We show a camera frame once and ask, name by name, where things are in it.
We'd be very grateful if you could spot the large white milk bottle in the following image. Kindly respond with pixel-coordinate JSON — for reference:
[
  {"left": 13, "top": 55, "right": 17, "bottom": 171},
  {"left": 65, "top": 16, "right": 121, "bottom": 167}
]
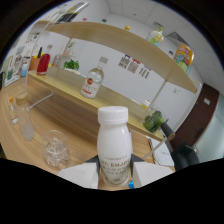
[{"left": 96, "top": 105, "right": 133, "bottom": 188}]

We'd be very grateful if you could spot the large glass jar tan lid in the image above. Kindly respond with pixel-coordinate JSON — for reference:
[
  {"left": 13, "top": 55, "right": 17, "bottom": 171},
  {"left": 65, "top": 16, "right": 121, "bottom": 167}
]
[{"left": 15, "top": 91, "right": 36, "bottom": 142}]

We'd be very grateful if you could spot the clear bottle orange cap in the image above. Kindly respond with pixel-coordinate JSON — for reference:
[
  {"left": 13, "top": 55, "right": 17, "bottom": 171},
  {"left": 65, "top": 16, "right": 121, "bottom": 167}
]
[{"left": 8, "top": 96, "right": 19, "bottom": 126}]

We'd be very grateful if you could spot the white cup red lid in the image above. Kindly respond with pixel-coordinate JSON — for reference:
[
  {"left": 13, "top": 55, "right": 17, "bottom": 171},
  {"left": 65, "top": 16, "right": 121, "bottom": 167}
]
[{"left": 140, "top": 98, "right": 151, "bottom": 110}]

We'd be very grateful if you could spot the clear glass with ice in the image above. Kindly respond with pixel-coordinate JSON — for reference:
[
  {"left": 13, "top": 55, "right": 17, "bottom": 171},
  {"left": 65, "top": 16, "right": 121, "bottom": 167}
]
[{"left": 41, "top": 129, "right": 71, "bottom": 169}]

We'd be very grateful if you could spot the black chair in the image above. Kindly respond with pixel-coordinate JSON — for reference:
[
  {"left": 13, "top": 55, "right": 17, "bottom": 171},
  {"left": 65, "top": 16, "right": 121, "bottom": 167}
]
[{"left": 169, "top": 143, "right": 201, "bottom": 172}]

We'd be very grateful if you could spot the black wooden muddler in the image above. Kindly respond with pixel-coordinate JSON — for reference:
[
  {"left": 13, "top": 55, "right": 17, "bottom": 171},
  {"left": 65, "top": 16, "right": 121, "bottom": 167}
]
[{"left": 160, "top": 120, "right": 176, "bottom": 143}]

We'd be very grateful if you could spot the green potted plant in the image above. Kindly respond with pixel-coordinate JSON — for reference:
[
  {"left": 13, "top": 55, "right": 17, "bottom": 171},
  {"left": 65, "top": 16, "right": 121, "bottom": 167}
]
[{"left": 63, "top": 58, "right": 80, "bottom": 71}]

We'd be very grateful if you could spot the red liquid bottle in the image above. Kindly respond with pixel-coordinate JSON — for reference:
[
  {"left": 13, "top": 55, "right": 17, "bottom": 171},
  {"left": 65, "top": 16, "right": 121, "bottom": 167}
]
[{"left": 36, "top": 49, "right": 51, "bottom": 76}]

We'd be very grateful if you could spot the yellow snack bag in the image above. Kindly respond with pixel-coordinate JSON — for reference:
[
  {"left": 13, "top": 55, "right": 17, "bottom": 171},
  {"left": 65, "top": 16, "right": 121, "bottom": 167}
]
[{"left": 173, "top": 44, "right": 195, "bottom": 76}]

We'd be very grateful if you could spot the light blue cylinder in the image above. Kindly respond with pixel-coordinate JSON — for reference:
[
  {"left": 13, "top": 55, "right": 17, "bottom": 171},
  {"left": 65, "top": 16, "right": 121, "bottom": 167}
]
[{"left": 20, "top": 62, "right": 30, "bottom": 78}]

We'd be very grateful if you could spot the clear bottle green cap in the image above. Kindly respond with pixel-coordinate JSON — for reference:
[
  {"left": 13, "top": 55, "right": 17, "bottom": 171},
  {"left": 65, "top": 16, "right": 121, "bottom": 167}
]
[{"left": 146, "top": 27, "right": 165, "bottom": 48}]

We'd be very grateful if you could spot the two-tier wooden shelf rack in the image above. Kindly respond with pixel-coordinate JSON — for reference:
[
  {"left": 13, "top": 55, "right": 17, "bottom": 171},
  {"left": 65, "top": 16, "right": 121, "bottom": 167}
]
[{"left": 24, "top": 21, "right": 203, "bottom": 161}]

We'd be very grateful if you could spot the black and yellow can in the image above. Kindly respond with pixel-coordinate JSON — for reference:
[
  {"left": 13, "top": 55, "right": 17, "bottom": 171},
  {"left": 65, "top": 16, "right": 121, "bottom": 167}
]
[{"left": 56, "top": 1, "right": 89, "bottom": 24}]

